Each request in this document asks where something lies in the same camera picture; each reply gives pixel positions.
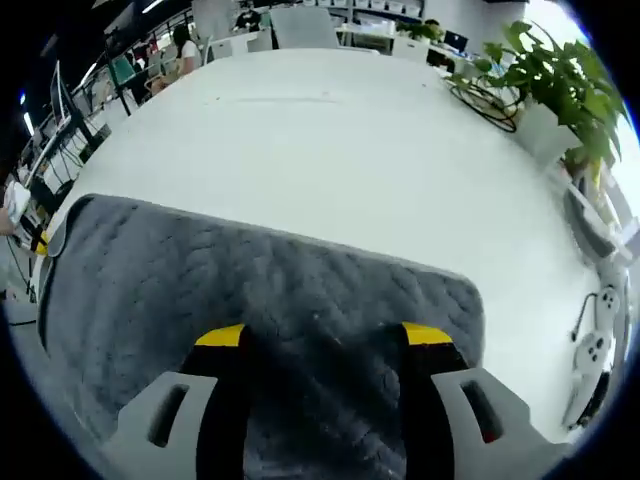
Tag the dark grey towel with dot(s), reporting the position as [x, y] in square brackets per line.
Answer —
[300, 280]

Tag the green chair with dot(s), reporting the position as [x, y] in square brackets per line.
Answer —
[122, 70]

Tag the white plant pot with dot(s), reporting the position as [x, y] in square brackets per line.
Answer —
[547, 132]

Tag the white mesh office chair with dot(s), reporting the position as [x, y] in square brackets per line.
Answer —
[302, 27]

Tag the green leafy plant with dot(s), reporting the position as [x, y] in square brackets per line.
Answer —
[560, 80]

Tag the white cabinet desk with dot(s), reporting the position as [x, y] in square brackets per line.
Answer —
[410, 49]

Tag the small black monitor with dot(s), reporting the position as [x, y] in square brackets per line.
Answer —
[455, 41]

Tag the small green plant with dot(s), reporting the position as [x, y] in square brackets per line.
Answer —
[420, 30]

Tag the shelf with white bins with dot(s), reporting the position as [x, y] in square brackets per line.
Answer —
[380, 6]

